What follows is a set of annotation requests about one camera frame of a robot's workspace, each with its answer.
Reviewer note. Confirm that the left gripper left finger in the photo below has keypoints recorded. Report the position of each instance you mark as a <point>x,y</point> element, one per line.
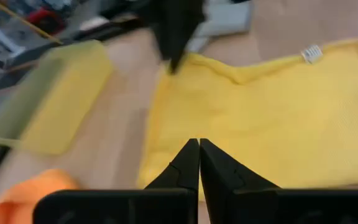
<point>154,205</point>

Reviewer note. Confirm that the yellow microfiber towel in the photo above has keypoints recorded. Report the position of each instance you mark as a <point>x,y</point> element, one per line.
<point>259,124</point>

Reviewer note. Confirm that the orange microfiber towel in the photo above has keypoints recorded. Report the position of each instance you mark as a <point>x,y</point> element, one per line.
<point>33,199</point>

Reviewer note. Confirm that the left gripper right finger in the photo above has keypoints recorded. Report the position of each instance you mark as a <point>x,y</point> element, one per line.
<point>259,205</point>

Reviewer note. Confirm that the yellow translucent plastic bin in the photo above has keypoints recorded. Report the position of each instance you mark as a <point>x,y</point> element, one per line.
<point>57,93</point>

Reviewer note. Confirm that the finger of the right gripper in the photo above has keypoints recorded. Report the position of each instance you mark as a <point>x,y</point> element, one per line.
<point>186,37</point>
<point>166,43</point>

